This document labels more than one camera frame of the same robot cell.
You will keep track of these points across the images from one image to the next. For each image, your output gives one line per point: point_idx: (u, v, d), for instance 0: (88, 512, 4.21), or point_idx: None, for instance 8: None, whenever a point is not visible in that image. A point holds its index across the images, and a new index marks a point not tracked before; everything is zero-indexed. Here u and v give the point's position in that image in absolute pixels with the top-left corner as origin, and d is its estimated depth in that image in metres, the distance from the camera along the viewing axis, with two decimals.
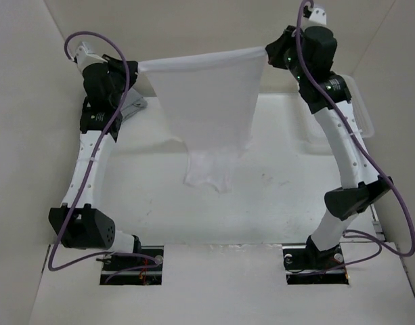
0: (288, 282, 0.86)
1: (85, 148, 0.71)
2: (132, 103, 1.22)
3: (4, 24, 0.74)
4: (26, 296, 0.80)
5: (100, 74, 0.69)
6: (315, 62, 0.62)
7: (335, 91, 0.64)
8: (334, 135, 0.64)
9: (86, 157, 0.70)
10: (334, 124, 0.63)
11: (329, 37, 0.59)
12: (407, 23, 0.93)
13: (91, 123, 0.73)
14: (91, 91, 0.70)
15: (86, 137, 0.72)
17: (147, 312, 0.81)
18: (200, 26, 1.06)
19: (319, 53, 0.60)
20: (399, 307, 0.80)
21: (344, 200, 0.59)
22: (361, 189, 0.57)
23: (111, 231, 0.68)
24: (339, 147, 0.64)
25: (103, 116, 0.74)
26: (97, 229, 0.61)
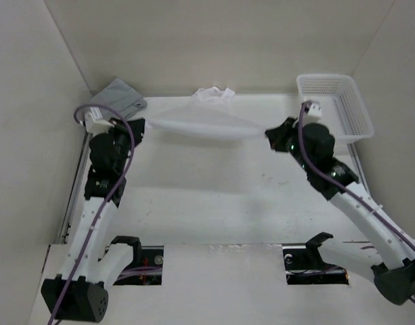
0: (288, 282, 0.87)
1: (86, 215, 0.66)
2: (132, 103, 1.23)
3: (2, 23, 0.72)
4: (26, 296, 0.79)
5: (106, 145, 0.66)
6: (317, 156, 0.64)
7: (341, 176, 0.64)
8: (354, 215, 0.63)
9: (86, 225, 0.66)
10: (353, 205, 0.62)
11: (325, 133, 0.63)
12: (409, 24, 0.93)
13: (96, 191, 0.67)
14: (97, 161, 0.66)
15: (87, 202, 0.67)
17: (148, 313, 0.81)
18: (200, 26, 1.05)
19: (321, 149, 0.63)
20: (399, 307, 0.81)
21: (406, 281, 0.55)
22: (413, 268, 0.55)
23: (104, 301, 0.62)
24: (367, 226, 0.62)
25: (107, 182, 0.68)
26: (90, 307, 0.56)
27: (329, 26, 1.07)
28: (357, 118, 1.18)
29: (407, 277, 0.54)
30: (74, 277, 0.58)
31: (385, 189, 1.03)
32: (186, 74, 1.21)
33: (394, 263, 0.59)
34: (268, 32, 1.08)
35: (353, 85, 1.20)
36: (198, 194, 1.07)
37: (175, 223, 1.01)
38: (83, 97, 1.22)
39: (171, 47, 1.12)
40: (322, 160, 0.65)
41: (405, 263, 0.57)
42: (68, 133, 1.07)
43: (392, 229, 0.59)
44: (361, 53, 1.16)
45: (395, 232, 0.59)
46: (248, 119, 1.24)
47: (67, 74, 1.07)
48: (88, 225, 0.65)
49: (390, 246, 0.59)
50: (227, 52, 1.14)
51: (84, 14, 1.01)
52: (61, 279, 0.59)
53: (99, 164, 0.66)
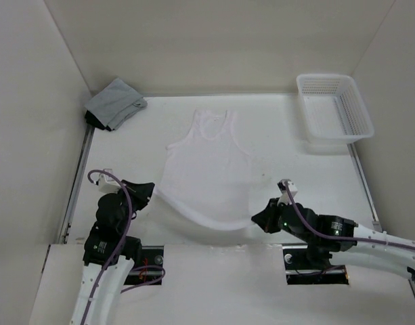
0: (288, 282, 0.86)
1: (86, 283, 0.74)
2: (132, 103, 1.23)
3: (2, 23, 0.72)
4: (26, 296, 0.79)
5: (112, 206, 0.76)
6: (313, 223, 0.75)
7: (342, 231, 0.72)
8: (375, 252, 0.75)
9: (86, 293, 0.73)
10: (369, 247, 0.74)
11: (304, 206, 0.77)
12: (408, 24, 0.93)
13: (95, 254, 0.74)
14: (103, 220, 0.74)
15: (86, 270, 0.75)
17: (148, 313, 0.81)
18: (200, 26, 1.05)
19: (310, 216, 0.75)
20: (398, 306, 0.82)
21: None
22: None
23: None
24: (391, 256, 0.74)
25: (105, 245, 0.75)
26: None
27: (330, 26, 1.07)
28: (358, 119, 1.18)
29: None
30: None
31: (385, 189, 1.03)
32: (186, 74, 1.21)
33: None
34: (267, 32, 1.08)
35: (353, 85, 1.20)
36: (198, 194, 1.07)
37: (175, 223, 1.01)
38: (83, 97, 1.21)
39: (170, 47, 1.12)
40: (317, 225, 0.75)
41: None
42: (68, 133, 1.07)
43: (410, 249, 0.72)
44: (361, 53, 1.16)
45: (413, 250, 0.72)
46: (248, 119, 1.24)
47: (67, 74, 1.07)
48: (86, 294, 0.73)
49: None
50: (227, 52, 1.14)
51: (84, 14, 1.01)
52: None
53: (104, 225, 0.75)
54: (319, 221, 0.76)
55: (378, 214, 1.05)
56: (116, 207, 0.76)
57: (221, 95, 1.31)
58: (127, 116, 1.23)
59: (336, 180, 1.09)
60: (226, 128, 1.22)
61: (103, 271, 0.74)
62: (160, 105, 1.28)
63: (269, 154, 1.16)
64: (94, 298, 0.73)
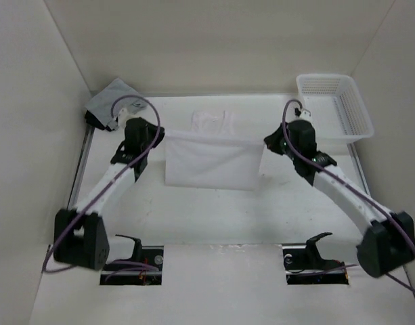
0: (288, 282, 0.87)
1: (109, 175, 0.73)
2: (132, 103, 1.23)
3: (3, 24, 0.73)
4: (26, 296, 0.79)
5: (140, 127, 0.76)
6: (301, 145, 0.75)
7: (320, 162, 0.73)
8: (332, 191, 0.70)
9: (110, 177, 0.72)
10: (329, 182, 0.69)
11: (308, 126, 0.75)
12: (407, 24, 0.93)
13: (121, 159, 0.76)
14: (128, 137, 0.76)
15: (112, 167, 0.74)
17: (148, 313, 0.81)
18: (200, 26, 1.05)
19: (302, 139, 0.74)
20: (398, 307, 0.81)
21: (383, 248, 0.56)
22: (382, 229, 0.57)
23: (104, 253, 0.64)
24: (344, 201, 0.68)
25: (132, 156, 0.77)
26: (94, 241, 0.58)
27: (329, 26, 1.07)
28: (358, 119, 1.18)
29: (376, 239, 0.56)
30: (88, 211, 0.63)
31: (385, 189, 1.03)
32: (186, 74, 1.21)
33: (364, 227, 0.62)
34: (267, 33, 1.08)
35: (353, 84, 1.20)
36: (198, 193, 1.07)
37: (175, 223, 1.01)
38: (84, 97, 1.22)
39: (170, 47, 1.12)
40: (309, 150, 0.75)
41: (372, 223, 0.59)
42: (68, 133, 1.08)
43: (361, 196, 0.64)
44: (361, 53, 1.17)
45: (364, 198, 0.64)
46: (248, 118, 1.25)
47: (67, 74, 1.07)
48: (108, 179, 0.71)
49: (361, 212, 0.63)
50: (227, 52, 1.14)
51: (84, 14, 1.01)
52: (76, 211, 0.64)
53: (130, 142, 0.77)
54: (311, 149, 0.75)
55: None
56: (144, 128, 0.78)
57: (221, 95, 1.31)
58: None
59: None
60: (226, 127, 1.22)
61: (127, 168, 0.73)
62: (160, 105, 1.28)
63: (268, 155, 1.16)
64: (115, 183, 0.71)
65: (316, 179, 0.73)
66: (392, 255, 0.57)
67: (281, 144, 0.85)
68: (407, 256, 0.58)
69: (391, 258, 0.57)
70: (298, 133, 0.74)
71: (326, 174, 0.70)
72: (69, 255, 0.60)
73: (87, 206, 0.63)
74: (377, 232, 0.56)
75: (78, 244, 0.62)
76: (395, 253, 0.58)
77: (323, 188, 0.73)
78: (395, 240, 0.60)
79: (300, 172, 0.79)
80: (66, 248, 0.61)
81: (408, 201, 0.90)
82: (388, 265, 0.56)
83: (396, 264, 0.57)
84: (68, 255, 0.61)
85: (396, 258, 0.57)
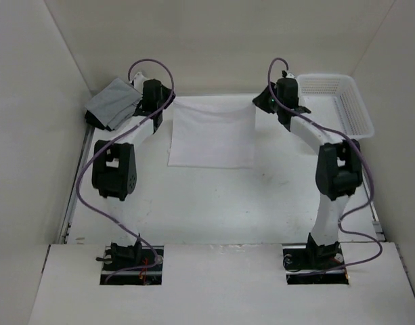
0: (288, 282, 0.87)
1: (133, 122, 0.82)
2: (132, 103, 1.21)
3: (3, 25, 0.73)
4: (26, 296, 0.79)
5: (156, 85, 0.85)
6: (284, 98, 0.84)
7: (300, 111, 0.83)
8: (303, 131, 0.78)
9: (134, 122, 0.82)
10: (300, 122, 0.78)
11: (292, 82, 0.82)
12: (407, 24, 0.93)
13: (140, 112, 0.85)
14: (146, 95, 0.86)
15: (135, 118, 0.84)
17: (147, 313, 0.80)
18: (199, 26, 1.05)
19: (288, 93, 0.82)
20: (399, 307, 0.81)
21: (332, 164, 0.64)
22: (330, 147, 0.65)
23: (133, 180, 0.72)
24: (309, 135, 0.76)
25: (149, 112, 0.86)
26: (128, 162, 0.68)
27: (329, 26, 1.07)
28: (359, 119, 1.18)
29: (324, 156, 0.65)
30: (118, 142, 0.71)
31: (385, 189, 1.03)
32: (186, 74, 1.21)
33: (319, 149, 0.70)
34: (267, 33, 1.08)
35: (353, 84, 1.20)
36: (198, 193, 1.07)
37: (175, 223, 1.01)
38: (84, 97, 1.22)
39: (170, 47, 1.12)
40: (290, 103, 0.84)
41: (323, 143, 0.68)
42: (68, 133, 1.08)
43: (321, 128, 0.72)
44: (361, 53, 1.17)
45: (323, 128, 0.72)
46: (248, 118, 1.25)
47: (67, 73, 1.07)
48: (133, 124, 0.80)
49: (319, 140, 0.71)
50: (227, 52, 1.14)
51: (84, 14, 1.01)
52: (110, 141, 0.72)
53: (147, 100, 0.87)
54: (293, 101, 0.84)
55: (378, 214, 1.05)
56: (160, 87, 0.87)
57: (221, 95, 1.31)
58: (128, 116, 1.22)
59: None
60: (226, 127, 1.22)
61: (148, 118, 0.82)
62: None
63: (268, 154, 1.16)
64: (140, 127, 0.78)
65: (291, 122, 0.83)
66: (340, 174, 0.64)
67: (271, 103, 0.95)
68: (355, 177, 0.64)
69: (339, 175, 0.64)
70: (283, 87, 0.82)
71: (298, 116, 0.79)
72: (103, 181, 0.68)
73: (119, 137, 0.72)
74: (326, 149, 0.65)
75: (110, 170, 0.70)
76: (343, 172, 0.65)
77: (296, 131, 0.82)
78: (347, 164, 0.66)
79: (282, 121, 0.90)
80: (100, 173, 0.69)
81: (408, 201, 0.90)
82: (336, 180, 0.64)
83: (344, 183, 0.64)
84: (101, 179, 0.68)
85: (344, 176, 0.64)
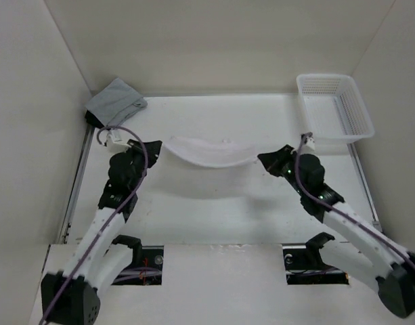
0: (288, 282, 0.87)
1: (97, 223, 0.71)
2: (132, 103, 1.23)
3: (3, 26, 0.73)
4: (25, 296, 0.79)
5: (123, 164, 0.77)
6: (310, 183, 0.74)
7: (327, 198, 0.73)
8: (344, 231, 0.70)
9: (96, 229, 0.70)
10: (339, 221, 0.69)
11: (317, 165, 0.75)
12: (407, 25, 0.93)
13: (109, 201, 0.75)
14: (113, 176, 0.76)
15: (100, 213, 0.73)
17: (149, 312, 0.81)
18: (199, 26, 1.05)
19: (313, 177, 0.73)
20: None
21: (408, 284, 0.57)
22: (403, 271, 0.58)
23: (95, 310, 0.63)
24: (356, 242, 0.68)
25: (121, 197, 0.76)
26: (82, 302, 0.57)
27: (330, 25, 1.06)
28: (358, 119, 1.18)
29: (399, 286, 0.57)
30: (74, 276, 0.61)
31: (384, 188, 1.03)
32: (187, 74, 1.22)
33: (384, 271, 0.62)
34: (267, 32, 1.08)
35: (353, 85, 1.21)
36: (198, 193, 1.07)
37: (175, 223, 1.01)
38: (84, 97, 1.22)
39: (170, 47, 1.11)
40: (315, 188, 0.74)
41: (393, 267, 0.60)
42: (68, 133, 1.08)
43: (378, 236, 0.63)
44: (361, 53, 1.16)
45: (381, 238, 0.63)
46: (248, 119, 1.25)
47: (67, 74, 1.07)
48: (96, 230, 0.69)
49: (379, 253, 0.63)
50: (227, 51, 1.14)
51: (83, 13, 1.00)
52: (63, 275, 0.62)
53: (114, 180, 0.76)
54: (318, 187, 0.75)
55: (378, 214, 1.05)
56: (128, 166, 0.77)
57: (221, 95, 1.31)
58: (128, 116, 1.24)
59: (334, 178, 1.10)
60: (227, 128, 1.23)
61: (115, 213, 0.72)
62: (160, 105, 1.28)
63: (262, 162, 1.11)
64: (103, 233, 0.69)
65: (326, 218, 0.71)
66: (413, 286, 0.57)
67: (283, 168, 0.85)
68: None
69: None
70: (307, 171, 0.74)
71: (336, 213, 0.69)
72: (59, 315, 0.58)
73: (74, 271, 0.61)
74: (399, 276, 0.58)
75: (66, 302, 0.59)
76: None
77: (332, 227, 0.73)
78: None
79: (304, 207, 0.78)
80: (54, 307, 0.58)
81: (409, 201, 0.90)
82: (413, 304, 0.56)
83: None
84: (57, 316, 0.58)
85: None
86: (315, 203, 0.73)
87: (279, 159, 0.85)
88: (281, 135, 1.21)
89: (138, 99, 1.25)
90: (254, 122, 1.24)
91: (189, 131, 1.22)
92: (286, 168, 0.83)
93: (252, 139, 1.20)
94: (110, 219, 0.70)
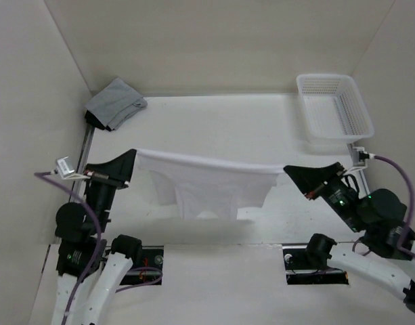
0: (288, 282, 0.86)
1: (61, 294, 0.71)
2: (132, 103, 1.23)
3: (3, 26, 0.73)
4: (26, 296, 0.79)
5: (72, 220, 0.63)
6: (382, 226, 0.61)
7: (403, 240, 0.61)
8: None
9: (61, 306, 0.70)
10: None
11: (389, 207, 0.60)
12: (407, 26, 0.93)
13: (69, 263, 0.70)
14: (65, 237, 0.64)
15: (62, 282, 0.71)
17: (149, 312, 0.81)
18: (199, 26, 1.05)
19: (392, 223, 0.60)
20: (399, 307, 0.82)
21: None
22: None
23: None
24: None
25: (80, 254, 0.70)
26: None
27: (330, 26, 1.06)
28: (358, 120, 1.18)
29: None
30: None
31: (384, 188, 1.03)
32: (186, 74, 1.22)
33: None
34: (267, 32, 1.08)
35: (353, 85, 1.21)
36: None
37: (175, 223, 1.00)
38: (83, 97, 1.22)
39: (170, 47, 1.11)
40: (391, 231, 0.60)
41: None
42: (68, 133, 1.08)
43: None
44: (360, 54, 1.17)
45: None
46: (248, 119, 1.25)
47: (67, 74, 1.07)
48: (61, 309, 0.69)
49: None
50: (227, 51, 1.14)
51: (83, 13, 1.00)
52: None
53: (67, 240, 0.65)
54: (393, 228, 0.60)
55: None
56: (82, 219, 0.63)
57: (221, 95, 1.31)
58: (128, 116, 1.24)
59: None
60: (226, 128, 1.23)
61: (78, 284, 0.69)
62: (160, 105, 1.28)
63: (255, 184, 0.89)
64: (70, 311, 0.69)
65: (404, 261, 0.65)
66: None
67: (331, 196, 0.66)
68: None
69: None
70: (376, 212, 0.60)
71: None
72: None
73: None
74: None
75: None
76: None
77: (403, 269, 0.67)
78: None
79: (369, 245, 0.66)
80: None
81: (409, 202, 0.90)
82: None
83: None
84: None
85: None
86: (388, 246, 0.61)
87: (328, 186, 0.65)
88: (280, 135, 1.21)
89: (138, 99, 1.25)
90: (254, 122, 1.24)
91: (188, 131, 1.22)
92: (337, 199, 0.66)
93: (251, 139, 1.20)
94: (72, 296, 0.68)
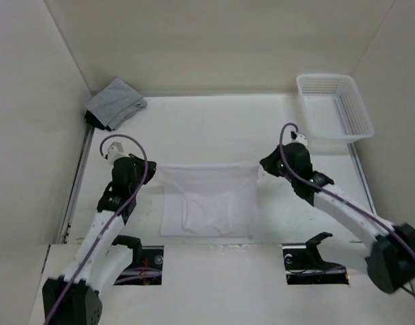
0: (288, 282, 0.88)
1: (95, 226, 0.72)
2: (132, 103, 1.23)
3: (3, 26, 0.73)
4: (25, 296, 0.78)
5: (127, 167, 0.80)
6: (300, 169, 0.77)
7: (317, 183, 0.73)
8: (334, 211, 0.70)
9: (95, 233, 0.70)
10: (328, 201, 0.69)
11: (302, 150, 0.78)
12: (407, 25, 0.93)
13: (109, 204, 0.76)
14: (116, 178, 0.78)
15: (99, 216, 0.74)
17: (149, 313, 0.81)
18: (199, 26, 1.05)
19: (300, 162, 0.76)
20: (399, 307, 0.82)
21: (390, 261, 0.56)
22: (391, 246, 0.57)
23: (95, 315, 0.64)
24: (344, 219, 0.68)
25: (120, 199, 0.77)
26: (84, 311, 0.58)
27: (330, 25, 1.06)
28: (358, 120, 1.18)
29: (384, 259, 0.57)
30: (75, 281, 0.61)
31: (384, 188, 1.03)
32: (186, 74, 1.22)
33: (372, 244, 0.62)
34: (267, 32, 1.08)
35: (353, 85, 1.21)
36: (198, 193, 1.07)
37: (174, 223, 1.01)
38: (83, 97, 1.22)
39: (170, 47, 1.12)
40: (305, 172, 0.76)
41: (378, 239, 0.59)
42: (68, 133, 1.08)
43: (364, 214, 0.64)
44: (360, 53, 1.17)
45: (367, 215, 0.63)
46: (248, 119, 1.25)
47: (67, 74, 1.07)
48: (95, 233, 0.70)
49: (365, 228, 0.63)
50: (227, 51, 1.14)
51: (83, 13, 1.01)
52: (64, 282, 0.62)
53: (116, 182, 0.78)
54: (308, 171, 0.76)
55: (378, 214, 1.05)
56: (129, 168, 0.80)
57: (220, 95, 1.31)
58: (127, 116, 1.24)
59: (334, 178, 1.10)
60: (226, 128, 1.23)
61: (115, 217, 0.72)
62: (160, 105, 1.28)
63: None
64: (102, 237, 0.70)
65: (317, 200, 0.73)
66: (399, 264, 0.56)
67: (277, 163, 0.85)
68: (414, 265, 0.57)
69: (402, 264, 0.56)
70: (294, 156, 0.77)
71: (325, 194, 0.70)
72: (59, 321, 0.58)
73: (74, 275, 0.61)
74: (384, 247, 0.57)
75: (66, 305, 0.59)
76: (403, 263, 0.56)
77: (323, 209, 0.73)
78: None
79: (300, 194, 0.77)
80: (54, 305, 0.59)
81: (409, 201, 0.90)
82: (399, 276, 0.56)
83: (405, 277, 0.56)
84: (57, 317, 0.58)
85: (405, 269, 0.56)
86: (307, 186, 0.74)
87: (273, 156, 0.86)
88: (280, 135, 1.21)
89: (138, 99, 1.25)
90: (253, 122, 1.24)
91: (187, 131, 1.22)
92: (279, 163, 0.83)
93: (250, 139, 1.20)
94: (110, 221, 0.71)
